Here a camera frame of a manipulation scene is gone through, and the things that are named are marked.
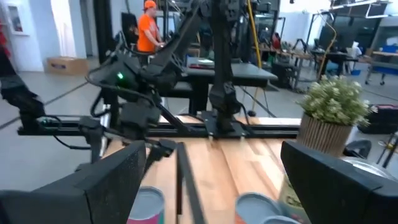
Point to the teal pink chicken soup can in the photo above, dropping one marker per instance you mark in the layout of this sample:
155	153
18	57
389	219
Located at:
146	205

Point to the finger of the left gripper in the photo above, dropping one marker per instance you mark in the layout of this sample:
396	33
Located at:
94	137
163	147

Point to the white framed wall picture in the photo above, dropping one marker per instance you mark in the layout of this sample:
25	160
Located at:
15	18

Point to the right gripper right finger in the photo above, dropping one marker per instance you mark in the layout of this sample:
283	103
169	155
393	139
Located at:
335	199

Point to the black case with red trim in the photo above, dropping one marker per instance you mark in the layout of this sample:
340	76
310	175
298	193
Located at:
379	119

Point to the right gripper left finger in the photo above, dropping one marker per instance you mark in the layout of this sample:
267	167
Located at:
93	202

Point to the blue cherries can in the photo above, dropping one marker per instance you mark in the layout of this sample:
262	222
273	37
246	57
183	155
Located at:
292	199

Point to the orange circle pattern can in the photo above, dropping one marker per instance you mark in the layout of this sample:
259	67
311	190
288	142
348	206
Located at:
252	205

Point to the person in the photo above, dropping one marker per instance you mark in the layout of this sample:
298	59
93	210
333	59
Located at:
147	31

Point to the black aluminium table frame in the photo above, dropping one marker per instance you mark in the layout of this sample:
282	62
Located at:
186	129

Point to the brown cardboard box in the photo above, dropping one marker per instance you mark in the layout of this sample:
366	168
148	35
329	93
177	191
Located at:
66	65

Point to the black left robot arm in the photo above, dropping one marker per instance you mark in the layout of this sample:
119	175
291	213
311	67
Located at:
222	77

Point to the red-edged black tablet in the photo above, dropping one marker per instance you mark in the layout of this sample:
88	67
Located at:
200	64

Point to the dark grey desk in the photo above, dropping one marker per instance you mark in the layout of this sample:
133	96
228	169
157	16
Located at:
248	73

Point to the green potted plant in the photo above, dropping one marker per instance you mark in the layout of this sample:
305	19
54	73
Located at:
334	102

